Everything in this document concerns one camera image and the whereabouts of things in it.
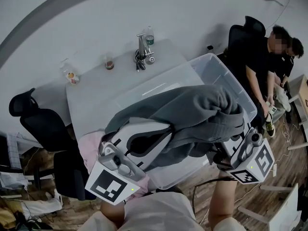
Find clear plastic storage bin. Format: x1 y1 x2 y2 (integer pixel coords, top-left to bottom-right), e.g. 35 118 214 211
114 52 257 190

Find white checked cloth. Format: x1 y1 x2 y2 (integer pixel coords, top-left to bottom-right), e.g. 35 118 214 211
6 132 20 169

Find wooden desk with white legs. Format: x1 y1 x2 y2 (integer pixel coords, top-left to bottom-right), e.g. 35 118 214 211
287 75 308 151

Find green label water bottle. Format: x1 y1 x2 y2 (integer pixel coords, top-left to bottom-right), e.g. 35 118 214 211
143 26 155 47

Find person's right forearm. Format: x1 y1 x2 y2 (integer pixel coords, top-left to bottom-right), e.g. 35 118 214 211
208 164 238 228

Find black coiled cable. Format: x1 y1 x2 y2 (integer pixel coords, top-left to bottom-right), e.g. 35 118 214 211
134 53 146 72

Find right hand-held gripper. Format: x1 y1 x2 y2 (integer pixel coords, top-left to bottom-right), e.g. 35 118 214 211
220 116 275 185

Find white desk frame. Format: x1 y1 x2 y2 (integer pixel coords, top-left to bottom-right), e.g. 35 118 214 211
238 183 304 231

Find white phone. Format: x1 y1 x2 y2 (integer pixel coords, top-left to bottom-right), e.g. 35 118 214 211
264 101 277 114

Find pink garment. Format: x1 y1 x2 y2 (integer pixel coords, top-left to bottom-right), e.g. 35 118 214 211
78 130 151 199

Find black mesh office chair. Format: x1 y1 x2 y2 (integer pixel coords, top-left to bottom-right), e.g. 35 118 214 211
8 88 97 201
227 15 267 62

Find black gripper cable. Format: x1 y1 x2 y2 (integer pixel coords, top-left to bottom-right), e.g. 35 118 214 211
193 177 236 203

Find clear plastic drink cup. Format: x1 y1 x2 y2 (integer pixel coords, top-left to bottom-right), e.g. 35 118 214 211
103 53 116 71

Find clear bottle with fruit label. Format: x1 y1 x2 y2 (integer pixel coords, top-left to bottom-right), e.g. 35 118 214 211
60 58 81 86

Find person's left forearm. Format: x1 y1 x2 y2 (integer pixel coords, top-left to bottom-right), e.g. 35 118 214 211
100 200 126 226

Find grey garment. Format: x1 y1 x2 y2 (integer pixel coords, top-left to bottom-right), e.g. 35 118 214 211
104 84 245 172

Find silver metal stand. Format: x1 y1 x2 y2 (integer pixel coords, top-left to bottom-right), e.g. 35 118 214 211
133 32 157 66

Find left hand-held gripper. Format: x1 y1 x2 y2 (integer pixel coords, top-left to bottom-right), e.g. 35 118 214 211
84 121 174 205

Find person's white shirt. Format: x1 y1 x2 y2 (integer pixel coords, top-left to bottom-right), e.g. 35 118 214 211
83 191 246 231

